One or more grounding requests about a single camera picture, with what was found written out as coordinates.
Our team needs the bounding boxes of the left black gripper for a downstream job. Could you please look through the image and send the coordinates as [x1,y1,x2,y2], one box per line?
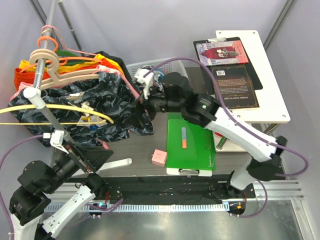
[44,139,115,193]

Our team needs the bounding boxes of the colourful patterned shorts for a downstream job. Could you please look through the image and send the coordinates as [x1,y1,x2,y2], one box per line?
[141,65,167,91]

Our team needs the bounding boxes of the yellow clothes hanger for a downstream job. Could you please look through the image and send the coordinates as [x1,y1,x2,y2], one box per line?
[0,104,115,126]

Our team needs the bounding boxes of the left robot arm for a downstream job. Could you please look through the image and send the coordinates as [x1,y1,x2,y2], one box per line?
[9,142,114,240]

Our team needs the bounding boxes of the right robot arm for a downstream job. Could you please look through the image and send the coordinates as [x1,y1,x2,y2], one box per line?
[133,68,287,198]

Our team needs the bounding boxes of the dark patterned shorts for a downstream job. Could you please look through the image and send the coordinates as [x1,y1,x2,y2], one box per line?
[7,71,155,148]

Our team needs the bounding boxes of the beige wooden hanger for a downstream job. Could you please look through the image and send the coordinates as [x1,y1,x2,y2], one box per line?
[29,48,100,89]

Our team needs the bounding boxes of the orange clothes hanger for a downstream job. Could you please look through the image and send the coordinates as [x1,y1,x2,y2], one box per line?
[27,36,102,69]

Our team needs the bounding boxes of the pink clothes hanger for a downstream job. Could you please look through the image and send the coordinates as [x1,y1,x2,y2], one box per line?
[41,24,97,56]

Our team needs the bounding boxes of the orange knitted shorts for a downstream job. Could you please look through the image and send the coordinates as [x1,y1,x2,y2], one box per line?
[13,56,126,91]

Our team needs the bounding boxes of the yellow shorts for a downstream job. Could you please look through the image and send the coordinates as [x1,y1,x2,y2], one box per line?
[18,53,123,74]

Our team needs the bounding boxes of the white rack base foot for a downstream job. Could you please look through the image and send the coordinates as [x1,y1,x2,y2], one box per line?
[96,158,132,174]

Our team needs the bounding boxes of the white garment tags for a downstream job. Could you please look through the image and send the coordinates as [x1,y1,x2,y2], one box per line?
[66,92,107,129]

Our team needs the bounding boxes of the orange marker pen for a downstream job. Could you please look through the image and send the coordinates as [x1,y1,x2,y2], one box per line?
[181,127,187,149]

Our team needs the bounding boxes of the white perforated plastic basket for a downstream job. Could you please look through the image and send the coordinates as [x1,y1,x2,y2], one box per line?
[126,58,188,77]

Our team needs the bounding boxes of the pink cube power adapter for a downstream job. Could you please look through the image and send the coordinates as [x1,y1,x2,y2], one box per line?
[151,149,168,167]

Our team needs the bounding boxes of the black garment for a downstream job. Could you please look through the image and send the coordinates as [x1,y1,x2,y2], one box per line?
[96,51,132,83]

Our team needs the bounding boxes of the green clipboard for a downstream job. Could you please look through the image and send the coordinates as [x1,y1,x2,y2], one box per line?
[166,113,216,177]

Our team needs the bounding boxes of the black hardcover book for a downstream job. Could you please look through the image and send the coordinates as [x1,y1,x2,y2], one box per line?
[211,65,260,110]

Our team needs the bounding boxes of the red illustrated book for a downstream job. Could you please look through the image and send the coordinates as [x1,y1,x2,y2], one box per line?
[194,39,249,66]

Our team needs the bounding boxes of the black clipboard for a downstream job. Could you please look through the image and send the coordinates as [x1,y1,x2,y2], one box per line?
[193,37,263,90]

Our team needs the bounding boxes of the white side table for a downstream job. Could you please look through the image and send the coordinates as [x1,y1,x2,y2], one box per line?
[206,29,291,153]

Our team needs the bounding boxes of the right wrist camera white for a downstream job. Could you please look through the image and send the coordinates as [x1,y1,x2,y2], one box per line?
[133,68,154,100]

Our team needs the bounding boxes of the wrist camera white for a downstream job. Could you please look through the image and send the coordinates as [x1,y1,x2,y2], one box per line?
[43,129,69,154]
[133,68,154,100]

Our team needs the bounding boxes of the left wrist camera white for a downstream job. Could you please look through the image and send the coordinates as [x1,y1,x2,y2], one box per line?
[43,129,69,154]

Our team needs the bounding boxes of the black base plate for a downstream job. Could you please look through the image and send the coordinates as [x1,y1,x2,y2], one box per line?
[104,174,256,206]

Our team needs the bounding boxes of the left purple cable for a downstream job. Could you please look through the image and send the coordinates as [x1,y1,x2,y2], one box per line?
[0,134,126,235]

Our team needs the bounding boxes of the white cable duct strip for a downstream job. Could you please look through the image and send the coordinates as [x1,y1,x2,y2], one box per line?
[44,202,230,213]

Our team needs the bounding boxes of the aluminium rail frame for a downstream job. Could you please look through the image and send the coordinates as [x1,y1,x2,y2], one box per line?
[56,180,315,240]

